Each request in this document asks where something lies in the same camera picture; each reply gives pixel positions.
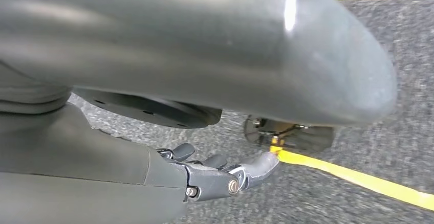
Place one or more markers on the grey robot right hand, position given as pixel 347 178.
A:
pixel 67 168

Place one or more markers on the robot's black right foot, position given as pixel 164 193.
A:
pixel 305 137

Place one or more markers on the yellow floor tape square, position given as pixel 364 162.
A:
pixel 356 178

